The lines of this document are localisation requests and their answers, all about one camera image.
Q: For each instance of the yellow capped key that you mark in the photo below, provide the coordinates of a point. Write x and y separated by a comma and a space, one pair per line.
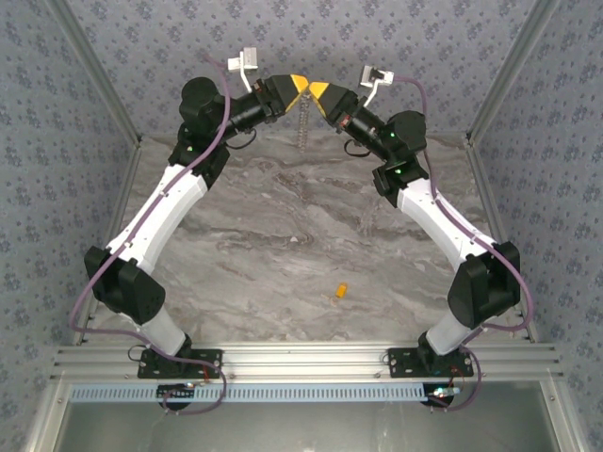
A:
340, 289

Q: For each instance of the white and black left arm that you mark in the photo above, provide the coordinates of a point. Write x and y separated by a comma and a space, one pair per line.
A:
160, 216

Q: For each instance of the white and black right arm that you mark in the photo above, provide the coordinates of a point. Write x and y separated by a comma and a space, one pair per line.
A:
438, 221

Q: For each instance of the grey metal panel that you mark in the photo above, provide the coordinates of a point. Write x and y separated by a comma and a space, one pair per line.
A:
301, 428

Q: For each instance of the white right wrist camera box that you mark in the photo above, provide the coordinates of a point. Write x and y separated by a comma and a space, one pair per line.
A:
377, 75

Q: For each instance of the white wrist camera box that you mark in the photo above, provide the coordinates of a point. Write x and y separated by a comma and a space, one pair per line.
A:
249, 57
377, 75

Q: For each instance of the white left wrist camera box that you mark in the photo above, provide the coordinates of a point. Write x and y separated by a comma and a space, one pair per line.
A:
249, 57

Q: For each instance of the aluminium corner post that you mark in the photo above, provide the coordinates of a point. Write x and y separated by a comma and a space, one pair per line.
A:
98, 70
510, 70

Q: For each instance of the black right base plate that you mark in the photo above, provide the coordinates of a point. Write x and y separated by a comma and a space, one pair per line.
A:
405, 365

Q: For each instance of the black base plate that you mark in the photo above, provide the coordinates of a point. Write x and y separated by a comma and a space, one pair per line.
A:
207, 365
405, 365

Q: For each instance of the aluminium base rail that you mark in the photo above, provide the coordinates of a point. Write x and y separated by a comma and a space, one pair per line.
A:
301, 360

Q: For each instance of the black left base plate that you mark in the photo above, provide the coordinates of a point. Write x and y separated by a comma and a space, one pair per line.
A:
207, 365

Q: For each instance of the aluminium lower frame bar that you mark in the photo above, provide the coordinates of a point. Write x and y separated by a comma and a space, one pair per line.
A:
563, 419
44, 419

